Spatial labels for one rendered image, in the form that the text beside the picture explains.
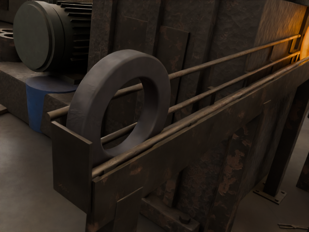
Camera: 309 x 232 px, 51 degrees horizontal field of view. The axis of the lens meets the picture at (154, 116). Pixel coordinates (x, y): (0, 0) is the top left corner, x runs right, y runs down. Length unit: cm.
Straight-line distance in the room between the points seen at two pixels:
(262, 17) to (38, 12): 119
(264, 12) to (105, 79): 69
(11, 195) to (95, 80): 108
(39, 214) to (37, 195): 12
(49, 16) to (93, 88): 143
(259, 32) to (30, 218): 101
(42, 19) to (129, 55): 140
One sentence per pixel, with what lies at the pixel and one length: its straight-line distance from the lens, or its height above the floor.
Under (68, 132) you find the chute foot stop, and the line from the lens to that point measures 41.
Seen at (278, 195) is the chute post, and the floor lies 1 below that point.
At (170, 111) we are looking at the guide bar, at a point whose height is 64.
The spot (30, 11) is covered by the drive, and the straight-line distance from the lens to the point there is 190.
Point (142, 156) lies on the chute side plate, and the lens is 47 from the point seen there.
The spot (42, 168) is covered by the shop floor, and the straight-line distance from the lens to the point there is 160.
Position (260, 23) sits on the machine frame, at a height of 80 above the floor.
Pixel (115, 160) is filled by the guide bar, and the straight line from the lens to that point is 44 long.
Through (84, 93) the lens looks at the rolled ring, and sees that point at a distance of 40.
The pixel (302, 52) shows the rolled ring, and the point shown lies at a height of 70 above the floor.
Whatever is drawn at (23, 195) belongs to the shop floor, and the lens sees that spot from 144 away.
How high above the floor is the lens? 85
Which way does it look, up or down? 22 degrees down
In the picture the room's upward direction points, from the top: 10 degrees clockwise
